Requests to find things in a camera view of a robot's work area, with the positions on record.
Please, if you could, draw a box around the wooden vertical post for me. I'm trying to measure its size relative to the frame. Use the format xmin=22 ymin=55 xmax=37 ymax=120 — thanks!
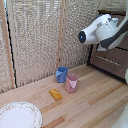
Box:
xmin=0 ymin=0 xmax=17 ymax=90

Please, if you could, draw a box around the dark brown drawer cabinet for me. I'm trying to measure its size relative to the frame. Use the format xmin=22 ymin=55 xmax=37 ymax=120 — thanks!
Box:
xmin=87 ymin=9 xmax=128 ymax=82

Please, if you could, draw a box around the woven bamboo screen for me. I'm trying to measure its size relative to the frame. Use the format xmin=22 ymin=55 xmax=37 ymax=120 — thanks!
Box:
xmin=6 ymin=0 xmax=101 ymax=88

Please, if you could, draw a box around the blue mug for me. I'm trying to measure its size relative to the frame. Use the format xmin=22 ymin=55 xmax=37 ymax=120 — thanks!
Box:
xmin=55 ymin=66 xmax=69 ymax=84

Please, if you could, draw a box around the silver bottom drawer handle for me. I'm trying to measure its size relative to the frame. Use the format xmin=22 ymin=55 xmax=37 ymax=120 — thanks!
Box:
xmin=96 ymin=55 xmax=123 ymax=68

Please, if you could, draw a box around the orange block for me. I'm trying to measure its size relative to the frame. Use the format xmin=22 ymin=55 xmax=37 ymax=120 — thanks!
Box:
xmin=48 ymin=88 xmax=63 ymax=102

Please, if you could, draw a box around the white patterned plate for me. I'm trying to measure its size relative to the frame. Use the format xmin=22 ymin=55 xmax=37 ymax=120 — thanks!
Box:
xmin=0 ymin=101 xmax=43 ymax=128

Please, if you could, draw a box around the pink mug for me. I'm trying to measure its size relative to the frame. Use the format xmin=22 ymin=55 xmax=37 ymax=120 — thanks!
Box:
xmin=64 ymin=73 xmax=79 ymax=94

